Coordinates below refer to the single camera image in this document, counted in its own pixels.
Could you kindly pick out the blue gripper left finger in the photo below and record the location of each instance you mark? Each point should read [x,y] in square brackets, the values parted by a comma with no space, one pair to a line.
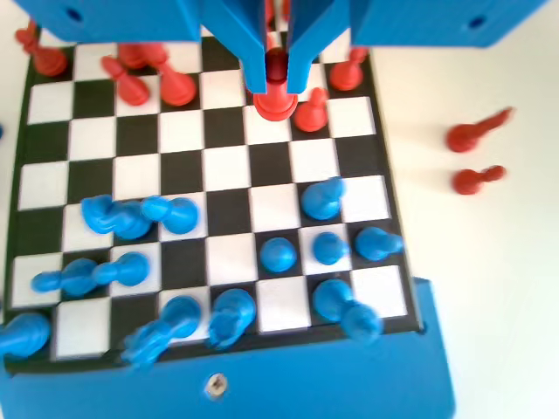
[244,35]

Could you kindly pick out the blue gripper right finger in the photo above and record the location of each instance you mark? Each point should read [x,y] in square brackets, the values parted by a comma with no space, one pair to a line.
[310,35]

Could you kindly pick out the red knight chess piece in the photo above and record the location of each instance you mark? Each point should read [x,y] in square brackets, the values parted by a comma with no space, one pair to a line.
[463,137]

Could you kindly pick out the blue queen chess piece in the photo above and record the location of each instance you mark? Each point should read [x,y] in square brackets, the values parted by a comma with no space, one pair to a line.
[181,314]

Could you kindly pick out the group of blue chess pieces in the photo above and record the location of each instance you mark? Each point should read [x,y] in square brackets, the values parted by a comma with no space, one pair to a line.
[305,384]

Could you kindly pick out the black and white chessboard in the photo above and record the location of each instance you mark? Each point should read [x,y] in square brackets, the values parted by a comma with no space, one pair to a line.
[227,170]

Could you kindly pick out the silver base plate screw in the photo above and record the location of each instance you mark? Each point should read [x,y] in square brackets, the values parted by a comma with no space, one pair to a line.
[216,384]

